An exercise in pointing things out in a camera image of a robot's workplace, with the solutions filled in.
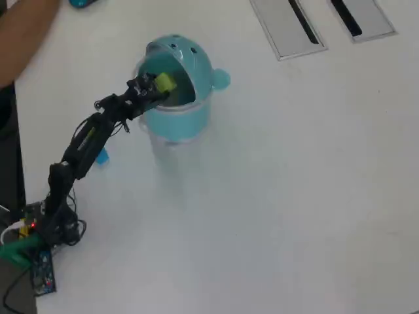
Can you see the person's bare forearm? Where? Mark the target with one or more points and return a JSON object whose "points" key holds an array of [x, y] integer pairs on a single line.
{"points": [[26, 32]]}

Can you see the green table clamp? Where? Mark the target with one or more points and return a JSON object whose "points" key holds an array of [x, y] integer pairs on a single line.
{"points": [[14, 252]]}

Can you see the blue lego block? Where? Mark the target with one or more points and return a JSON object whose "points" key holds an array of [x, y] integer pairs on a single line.
{"points": [[103, 158]]}

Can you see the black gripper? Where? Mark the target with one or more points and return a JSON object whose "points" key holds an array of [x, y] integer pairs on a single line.
{"points": [[137, 104]]}

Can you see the teal plastic object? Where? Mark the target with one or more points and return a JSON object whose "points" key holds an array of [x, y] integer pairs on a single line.
{"points": [[80, 3]]}

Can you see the dark furniture beside table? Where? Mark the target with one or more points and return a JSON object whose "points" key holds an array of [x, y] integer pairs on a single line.
{"points": [[10, 147]]}

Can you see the teal whale-shaped bin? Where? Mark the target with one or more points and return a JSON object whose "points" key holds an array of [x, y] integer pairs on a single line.
{"points": [[183, 121]]}

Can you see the green lego block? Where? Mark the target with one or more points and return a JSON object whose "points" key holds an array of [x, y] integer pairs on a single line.
{"points": [[165, 81]]}

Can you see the blue circuit board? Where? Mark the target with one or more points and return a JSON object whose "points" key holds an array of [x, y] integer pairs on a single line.
{"points": [[42, 271]]}

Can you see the yellow connector plug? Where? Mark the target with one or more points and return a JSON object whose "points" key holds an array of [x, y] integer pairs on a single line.
{"points": [[23, 231]]}

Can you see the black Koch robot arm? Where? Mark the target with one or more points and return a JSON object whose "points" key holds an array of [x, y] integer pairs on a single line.
{"points": [[85, 144]]}

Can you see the controller board with red LED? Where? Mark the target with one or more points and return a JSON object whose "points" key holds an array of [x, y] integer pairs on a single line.
{"points": [[34, 214]]}

